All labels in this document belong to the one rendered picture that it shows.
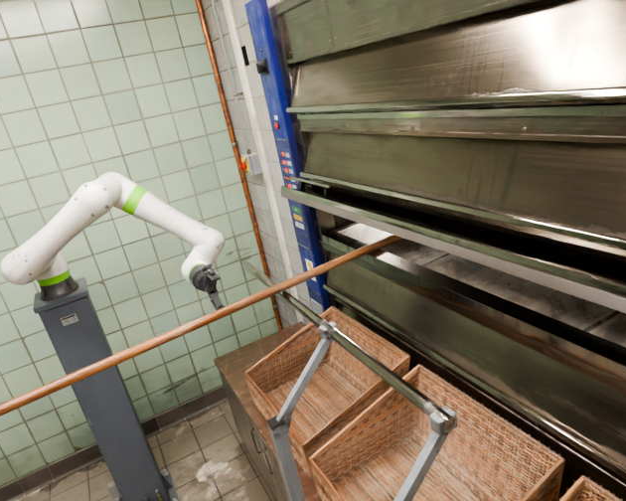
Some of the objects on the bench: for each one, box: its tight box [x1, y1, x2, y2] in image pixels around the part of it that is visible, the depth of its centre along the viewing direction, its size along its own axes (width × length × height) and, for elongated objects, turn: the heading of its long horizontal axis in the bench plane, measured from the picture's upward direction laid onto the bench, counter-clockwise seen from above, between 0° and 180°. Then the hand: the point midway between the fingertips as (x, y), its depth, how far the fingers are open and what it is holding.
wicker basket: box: [244, 306, 410, 480], centre depth 189 cm, size 49×56×28 cm
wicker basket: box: [308, 365, 565, 501], centre depth 137 cm, size 49×56×28 cm
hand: (221, 296), depth 164 cm, fingers open, 13 cm apart
